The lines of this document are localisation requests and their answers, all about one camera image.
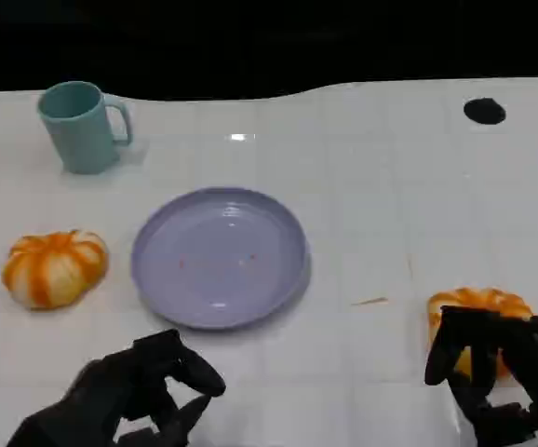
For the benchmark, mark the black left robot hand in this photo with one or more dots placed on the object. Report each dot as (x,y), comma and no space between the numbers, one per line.
(125,377)

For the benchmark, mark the orange and white bread roll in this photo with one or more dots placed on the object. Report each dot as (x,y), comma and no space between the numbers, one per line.
(478,300)
(55,270)

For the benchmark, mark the lilac plate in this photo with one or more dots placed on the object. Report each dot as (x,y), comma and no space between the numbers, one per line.
(220,261)

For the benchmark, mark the black round table grommet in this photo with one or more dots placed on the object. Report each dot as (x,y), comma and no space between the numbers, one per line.
(484,112)

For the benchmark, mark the pale green mug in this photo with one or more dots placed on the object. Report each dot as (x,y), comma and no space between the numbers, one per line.
(80,135)

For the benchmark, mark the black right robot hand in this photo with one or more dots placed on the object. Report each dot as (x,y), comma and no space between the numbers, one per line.
(534,363)

